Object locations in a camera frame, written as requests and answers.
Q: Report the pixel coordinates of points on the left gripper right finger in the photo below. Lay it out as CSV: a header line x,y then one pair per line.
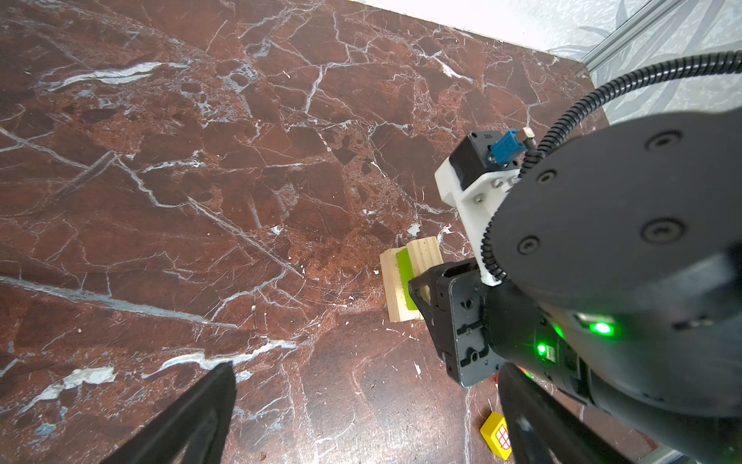
x,y
541,430

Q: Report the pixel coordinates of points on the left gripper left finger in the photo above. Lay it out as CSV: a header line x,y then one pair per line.
x,y
194,427

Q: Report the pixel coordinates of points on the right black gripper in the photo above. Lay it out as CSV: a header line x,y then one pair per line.
x,y
477,329

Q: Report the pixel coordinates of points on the green block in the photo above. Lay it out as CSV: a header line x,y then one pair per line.
x,y
407,273

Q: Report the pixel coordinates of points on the yellow dice cube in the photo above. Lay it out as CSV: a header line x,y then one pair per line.
x,y
495,434

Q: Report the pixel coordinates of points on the grooved wood block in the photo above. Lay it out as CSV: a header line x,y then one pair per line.
x,y
424,254

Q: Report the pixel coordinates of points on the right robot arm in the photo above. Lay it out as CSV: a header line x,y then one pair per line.
x,y
622,260

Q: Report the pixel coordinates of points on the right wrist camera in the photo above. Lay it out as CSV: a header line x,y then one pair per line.
x,y
475,180

